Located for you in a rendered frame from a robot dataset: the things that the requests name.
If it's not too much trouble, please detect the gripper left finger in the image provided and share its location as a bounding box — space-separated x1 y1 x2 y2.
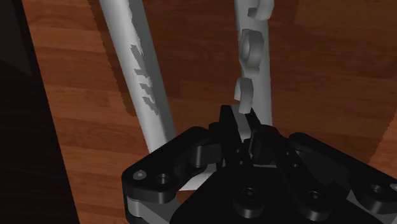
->
121 104 267 219

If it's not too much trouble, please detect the dark block furniture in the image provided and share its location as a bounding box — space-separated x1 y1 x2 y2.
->
0 0 80 224

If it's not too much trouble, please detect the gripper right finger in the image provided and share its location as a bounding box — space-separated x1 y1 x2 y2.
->
247 108 397 222

